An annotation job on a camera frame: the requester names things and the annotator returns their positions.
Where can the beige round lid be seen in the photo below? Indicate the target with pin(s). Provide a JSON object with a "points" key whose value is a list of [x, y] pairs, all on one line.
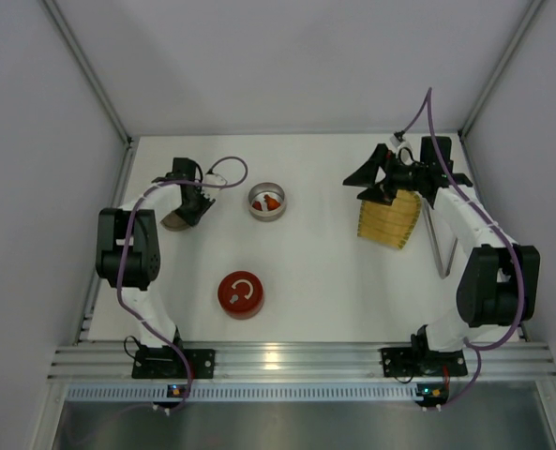
{"points": [[174, 223]]}

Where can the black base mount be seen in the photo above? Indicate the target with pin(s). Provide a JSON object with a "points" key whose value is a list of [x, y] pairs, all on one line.
{"points": [[164, 363], [407, 363]]}

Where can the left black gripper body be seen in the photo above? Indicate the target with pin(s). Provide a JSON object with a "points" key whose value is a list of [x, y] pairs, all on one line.
{"points": [[195, 206]]}

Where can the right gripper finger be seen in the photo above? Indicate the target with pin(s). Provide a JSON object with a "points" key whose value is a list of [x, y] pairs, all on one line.
{"points": [[378, 194], [366, 175]]}

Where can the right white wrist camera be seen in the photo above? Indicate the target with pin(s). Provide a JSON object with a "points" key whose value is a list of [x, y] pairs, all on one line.
{"points": [[398, 140]]}

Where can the bamboo woven tray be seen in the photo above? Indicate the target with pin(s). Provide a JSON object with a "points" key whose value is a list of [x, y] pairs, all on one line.
{"points": [[390, 225]]}

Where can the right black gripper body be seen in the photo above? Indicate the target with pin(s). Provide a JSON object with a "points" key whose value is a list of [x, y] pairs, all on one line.
{"points": [[395, 173]]}

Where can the slotted cable duct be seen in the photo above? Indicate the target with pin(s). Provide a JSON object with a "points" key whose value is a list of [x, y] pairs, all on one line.
{"points": [[250, 392]]}

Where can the red round lid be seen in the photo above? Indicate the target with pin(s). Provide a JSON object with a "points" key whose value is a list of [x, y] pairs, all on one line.
{"points": [[240, 289]]}

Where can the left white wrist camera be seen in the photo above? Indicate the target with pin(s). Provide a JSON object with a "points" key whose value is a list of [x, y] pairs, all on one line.
{"points": [[215, 181]]}

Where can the aluminium mounting rail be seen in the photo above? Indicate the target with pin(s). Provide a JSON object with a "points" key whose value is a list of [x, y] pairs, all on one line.
{"points": [[292, 362]]}

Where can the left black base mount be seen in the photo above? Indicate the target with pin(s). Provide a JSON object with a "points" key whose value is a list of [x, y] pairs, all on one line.
{"points": [[164, 363]]}

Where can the metal serving tongs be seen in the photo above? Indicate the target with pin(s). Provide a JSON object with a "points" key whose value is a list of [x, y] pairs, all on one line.
{"points": [[444, 267]]}

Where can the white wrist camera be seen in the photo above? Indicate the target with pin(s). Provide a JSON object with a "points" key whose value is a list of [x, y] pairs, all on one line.
{"points": [[398, 140], [215, 181]]}

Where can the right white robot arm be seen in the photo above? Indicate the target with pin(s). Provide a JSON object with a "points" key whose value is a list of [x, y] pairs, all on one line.
{"points": [[497, 289]]}

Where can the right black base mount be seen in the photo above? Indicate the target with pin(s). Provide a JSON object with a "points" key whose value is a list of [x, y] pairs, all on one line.
{"points": [[407, 363]]}

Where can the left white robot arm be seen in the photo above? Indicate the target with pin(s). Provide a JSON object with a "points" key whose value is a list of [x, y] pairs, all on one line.
{"points": [[128, 252]]}

